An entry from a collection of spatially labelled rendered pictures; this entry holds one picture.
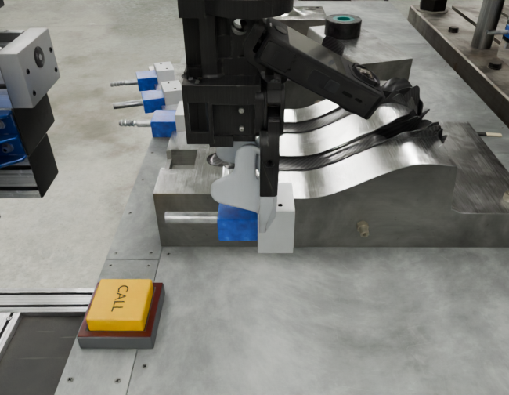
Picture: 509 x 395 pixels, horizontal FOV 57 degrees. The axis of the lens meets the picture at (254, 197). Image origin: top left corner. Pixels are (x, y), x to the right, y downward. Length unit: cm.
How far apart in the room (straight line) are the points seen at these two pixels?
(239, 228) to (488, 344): 30
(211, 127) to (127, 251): 31
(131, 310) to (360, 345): 25
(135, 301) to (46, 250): 147
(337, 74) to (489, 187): 39
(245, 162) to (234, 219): 7
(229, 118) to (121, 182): 191
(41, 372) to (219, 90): 106
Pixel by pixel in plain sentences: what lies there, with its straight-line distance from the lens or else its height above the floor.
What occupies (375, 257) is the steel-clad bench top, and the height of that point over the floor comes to 80.
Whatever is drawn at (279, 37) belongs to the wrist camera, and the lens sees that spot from 37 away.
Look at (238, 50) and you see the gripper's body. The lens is 38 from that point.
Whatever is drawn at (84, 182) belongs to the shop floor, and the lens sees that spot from 233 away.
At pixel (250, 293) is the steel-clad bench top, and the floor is 80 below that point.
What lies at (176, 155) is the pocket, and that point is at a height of 88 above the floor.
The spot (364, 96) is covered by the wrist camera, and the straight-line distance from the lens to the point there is 40.
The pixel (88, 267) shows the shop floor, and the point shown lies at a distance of 186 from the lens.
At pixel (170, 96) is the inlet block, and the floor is 87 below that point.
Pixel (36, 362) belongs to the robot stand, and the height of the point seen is 21.
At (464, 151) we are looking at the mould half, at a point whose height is 86.
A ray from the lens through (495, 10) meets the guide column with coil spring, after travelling 153.
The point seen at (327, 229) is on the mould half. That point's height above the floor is 83.
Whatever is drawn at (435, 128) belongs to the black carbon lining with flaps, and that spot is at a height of 94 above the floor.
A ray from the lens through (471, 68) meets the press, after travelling 143.
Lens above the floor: 123
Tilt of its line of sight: 36 degrees down
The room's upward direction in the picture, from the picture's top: straight up
